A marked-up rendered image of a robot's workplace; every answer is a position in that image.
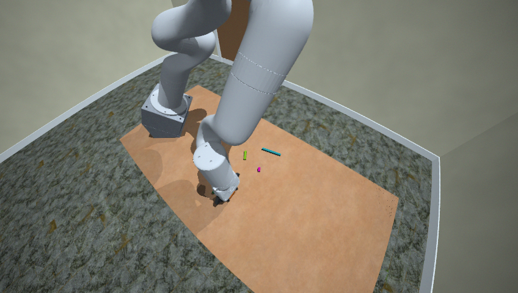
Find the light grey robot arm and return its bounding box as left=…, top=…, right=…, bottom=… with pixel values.
left=150, top=0, right=313, bottom=190

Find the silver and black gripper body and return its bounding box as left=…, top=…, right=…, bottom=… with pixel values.
left=211, top=172, right=239, bottom=201

